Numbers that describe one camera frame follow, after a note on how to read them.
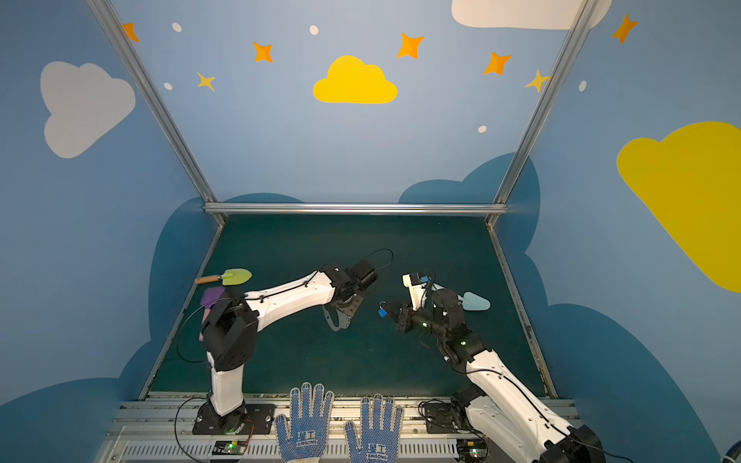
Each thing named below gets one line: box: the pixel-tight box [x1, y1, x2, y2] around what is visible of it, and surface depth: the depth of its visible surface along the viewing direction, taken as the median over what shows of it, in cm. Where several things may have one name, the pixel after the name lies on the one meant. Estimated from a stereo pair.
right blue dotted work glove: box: [344, 393, 404, 463], surface depth 73 cm
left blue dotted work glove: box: [274, 381, 334, 463], surface depth 75 cm
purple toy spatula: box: [200, 286, 225, 325], surface depth 98 cm
